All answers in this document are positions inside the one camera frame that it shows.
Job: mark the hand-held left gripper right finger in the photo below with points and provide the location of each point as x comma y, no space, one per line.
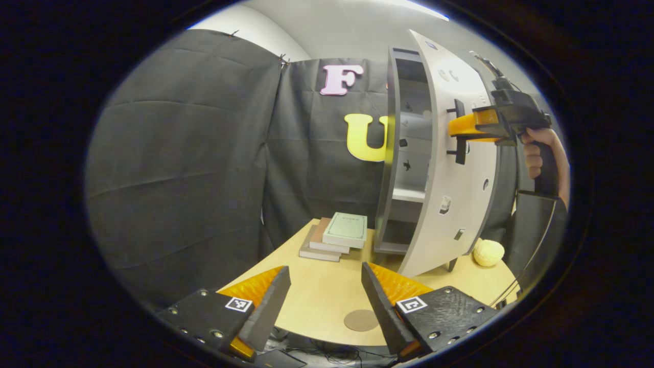
380,312

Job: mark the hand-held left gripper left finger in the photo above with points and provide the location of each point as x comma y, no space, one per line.
271,312

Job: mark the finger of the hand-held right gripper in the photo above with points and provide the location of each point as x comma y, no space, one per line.
467,128

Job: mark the round brown coaster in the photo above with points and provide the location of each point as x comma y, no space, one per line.
357,321

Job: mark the dark grey cabinet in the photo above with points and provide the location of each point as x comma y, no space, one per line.
403,225

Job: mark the white cabinet door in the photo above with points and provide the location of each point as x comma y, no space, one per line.
454,230

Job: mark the grey cabinet shelf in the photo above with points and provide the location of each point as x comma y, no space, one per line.
409,194

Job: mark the grey book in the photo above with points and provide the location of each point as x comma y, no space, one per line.
311,250

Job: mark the brown book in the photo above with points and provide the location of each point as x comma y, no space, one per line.
319,239

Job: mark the green book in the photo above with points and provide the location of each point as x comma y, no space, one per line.
346,229

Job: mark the yellow plush toy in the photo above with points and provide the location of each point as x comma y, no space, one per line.
488,253

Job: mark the black backdrop cloth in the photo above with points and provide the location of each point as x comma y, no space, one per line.
179,168

